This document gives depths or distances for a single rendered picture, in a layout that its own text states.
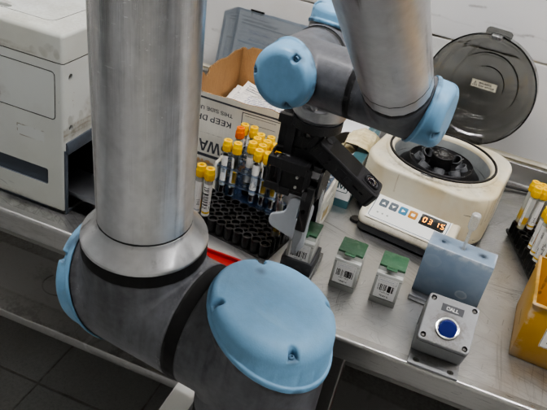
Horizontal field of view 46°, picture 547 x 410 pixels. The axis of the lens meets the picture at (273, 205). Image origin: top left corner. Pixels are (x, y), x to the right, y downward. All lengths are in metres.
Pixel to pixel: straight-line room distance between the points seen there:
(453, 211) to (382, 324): 0.27
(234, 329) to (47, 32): 0.57
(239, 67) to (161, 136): 0.98
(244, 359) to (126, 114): 0.21
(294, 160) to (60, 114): 0.35
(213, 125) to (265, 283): 0.68
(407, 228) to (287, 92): 0.48
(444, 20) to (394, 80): 0.82
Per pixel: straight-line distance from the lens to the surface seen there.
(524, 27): 1.39
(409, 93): 0.62
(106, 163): 0.52
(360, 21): 0.50
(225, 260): 1.00
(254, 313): 0.54
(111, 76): 0.47
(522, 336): 0.98
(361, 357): 0.93
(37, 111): 1.02
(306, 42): 0.73
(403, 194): 1.14
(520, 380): 0.98
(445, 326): 0.89
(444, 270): 1.00
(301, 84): 0.70
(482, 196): 1.13
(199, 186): 1.03
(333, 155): 0.87
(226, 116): 1.20
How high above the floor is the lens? 1.49
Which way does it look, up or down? 32 degrees down
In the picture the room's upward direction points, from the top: 11 degrees clockwise
